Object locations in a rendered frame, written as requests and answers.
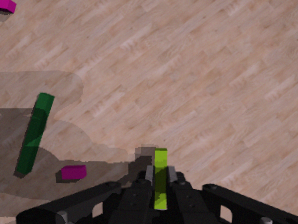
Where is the lime green rod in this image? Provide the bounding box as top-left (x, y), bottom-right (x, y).
top-left (154, 148), bottom-right (167, 209)

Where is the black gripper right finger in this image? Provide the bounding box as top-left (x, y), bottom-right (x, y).
top-left (166, 166), bottom-right (298, 224)

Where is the dark green rod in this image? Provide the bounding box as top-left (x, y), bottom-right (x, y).
top-left (16, 92), bottom-right (55, 175)

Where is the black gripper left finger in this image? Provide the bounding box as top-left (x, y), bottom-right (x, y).
top-left (16, 165), bottom-right (155, 224)

